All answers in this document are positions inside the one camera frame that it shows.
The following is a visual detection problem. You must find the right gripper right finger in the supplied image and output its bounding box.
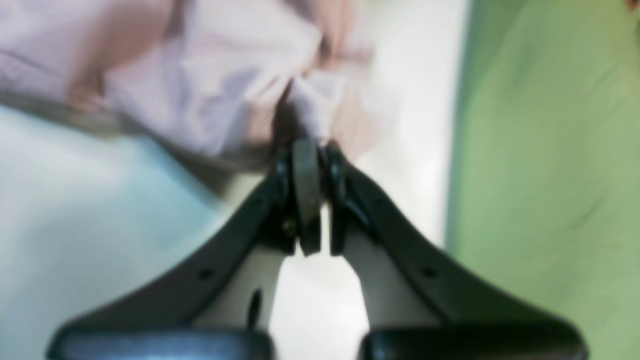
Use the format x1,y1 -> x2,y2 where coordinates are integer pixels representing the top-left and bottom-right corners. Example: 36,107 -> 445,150
324,143 -> 588,360

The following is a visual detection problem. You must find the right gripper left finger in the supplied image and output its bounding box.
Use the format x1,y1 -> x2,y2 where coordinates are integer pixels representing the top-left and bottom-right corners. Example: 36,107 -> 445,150
47,140 -> 322,360

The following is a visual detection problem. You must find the mauve pink t-shirt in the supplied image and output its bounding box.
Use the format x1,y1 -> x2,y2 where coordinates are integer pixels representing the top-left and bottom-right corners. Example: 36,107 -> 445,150
1,0 -> 397,173

